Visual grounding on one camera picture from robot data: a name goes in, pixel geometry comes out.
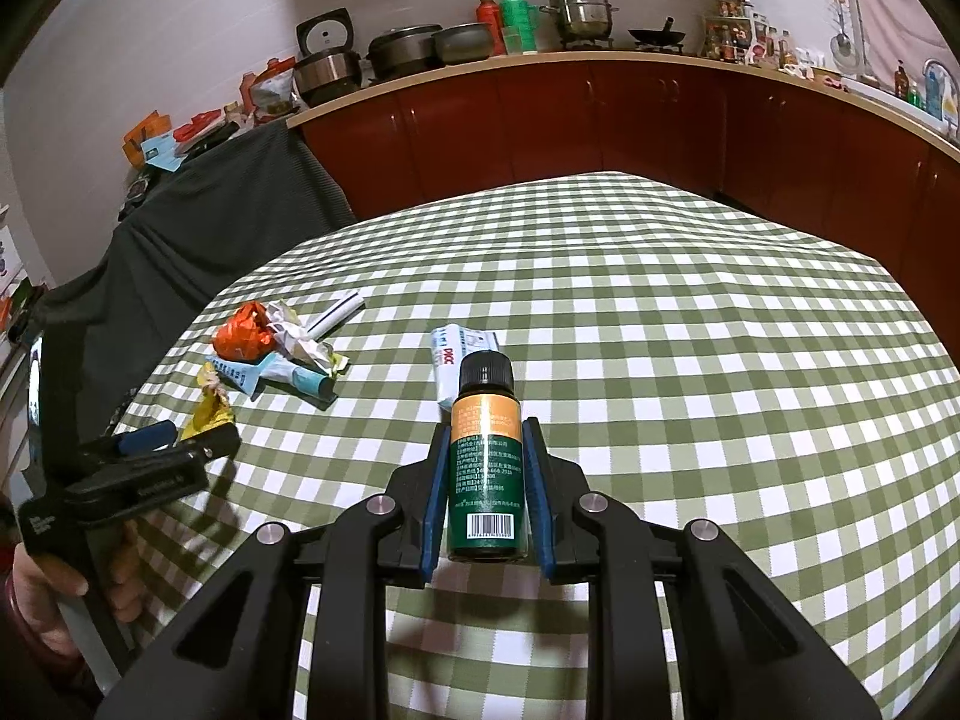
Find red plastic item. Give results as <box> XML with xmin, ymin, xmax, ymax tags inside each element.
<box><xmin>172</xmin><ymin>109</ymin><xmax>223</xmax><ymax>143</ymax></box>

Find grey metal bowl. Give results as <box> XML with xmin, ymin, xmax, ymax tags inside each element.
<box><xmin>433</xmin><ymin>21</ymin><xmax>494</xmax><ymax>65</ymax></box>

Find teal white tube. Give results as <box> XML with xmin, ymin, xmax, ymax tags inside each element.
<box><xmin>206</xmin><ymin>353</ymin><xmax>335</xmax><ymax>401</ymax></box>

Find condiment jars rack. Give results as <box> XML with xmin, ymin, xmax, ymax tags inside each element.
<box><xmin>701</xmin><ymin>0</ymin><xmax>797</xmax><ymax>70</ymax></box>

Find red thermos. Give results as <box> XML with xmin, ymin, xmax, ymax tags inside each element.
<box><xmin>475</xmin><ymin>0</ymin><xmax>506</xmax><ymax>55</ymax></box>

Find white paper tube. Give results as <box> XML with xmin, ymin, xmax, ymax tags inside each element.
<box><xmin>308</xmin><ymin>291</ymin><xmax>364</xmax><ymax>340</ymax></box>

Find rice cooker open lid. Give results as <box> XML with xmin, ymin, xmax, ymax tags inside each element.
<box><xmin>295</xmin><ymin>8</ymin><xmax>363</xmax><ymax>107</ymax></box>

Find person's left hand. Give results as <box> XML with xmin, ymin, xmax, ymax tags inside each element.
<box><xmin>6</xmin><ymin>523</ymin><xmax>148</xmax><ymax>657</ymax></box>

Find black wok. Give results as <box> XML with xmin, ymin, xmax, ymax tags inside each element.
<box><xmin>628</xmin><ymin>16</ymin><xmax>685</xmax><ymax>54</ymax></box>

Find white tube blue lettering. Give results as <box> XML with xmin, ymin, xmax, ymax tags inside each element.
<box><xmin>431</xmin><ymin>323</ymin><xmax>500</xmax><ymax>411</ymax></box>

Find orange wrapper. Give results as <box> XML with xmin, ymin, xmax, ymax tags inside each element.
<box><xmin>212</xmin><ymin>301</ymin><xmax>277</xmax><ymax>362</ymax></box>

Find red kitchen cabinets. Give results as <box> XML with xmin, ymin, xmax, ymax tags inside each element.
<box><xmin>293</xmin><ymin>52</ymin><xmax>958</xmax><ymax>348</ymax></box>

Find yellow wrapper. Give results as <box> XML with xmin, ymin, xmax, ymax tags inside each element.
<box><xmin>181</xmin><ymin>362</ymin><xmax>235</xmax><ymax>440</ymax></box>

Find green thermos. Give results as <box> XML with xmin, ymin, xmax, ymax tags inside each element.
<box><xmin>500</xmin><ymin>0</ymin><xmax>537</xmax><ymax>54</ymax></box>

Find white paper wrapper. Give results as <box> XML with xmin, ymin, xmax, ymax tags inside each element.
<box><xmin>265</xmin><ymin>301</ymin><xmax>350</xmax><ymax>377</ymax></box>

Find orange bag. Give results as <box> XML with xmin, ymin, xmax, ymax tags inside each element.
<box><xmin>122</xmin><ymin>110</ymin><xmax>171</xmax><ymax>169</ymax></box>

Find dark green draped cloth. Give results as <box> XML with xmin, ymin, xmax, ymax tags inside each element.
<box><xmin>37</xmin><ymin>122</ymin><xmax>355</xmax><ymax>440</ymax></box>

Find light blue box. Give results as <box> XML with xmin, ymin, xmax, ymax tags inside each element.
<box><xmin>140</xmin><ymin>132</ymin><xmax>184</xmax><ymax>172</ymax></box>

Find green orange spray bottle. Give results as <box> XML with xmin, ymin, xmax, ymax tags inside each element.
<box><xmin>448</xmin><ymin>349</ymin><xmax>527</xmax><ymax>562</ymax></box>

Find steel steamer pot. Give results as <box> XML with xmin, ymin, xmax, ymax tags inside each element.
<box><xmin>540</xmin><ymin>0</ymin><xmax>617</xmax><ymax>46</ymax></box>

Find black pot with lid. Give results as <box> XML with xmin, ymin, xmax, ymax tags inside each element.
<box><xmin>366</xmin><ymin>25</ymin><xmax>443</xmax><ymax>82</ymax></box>

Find green white checkered tablecloth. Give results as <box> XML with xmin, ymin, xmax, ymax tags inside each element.
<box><xmin>122</xmin><ymin>172</ymin><xmax>958</xmax><ymax>717</ymax></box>

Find snack bag on counter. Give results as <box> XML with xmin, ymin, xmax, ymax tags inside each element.
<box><xmin>249</xmin><ymin>57</ymin><xmax>298</xmax><ymax>124</ymax></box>

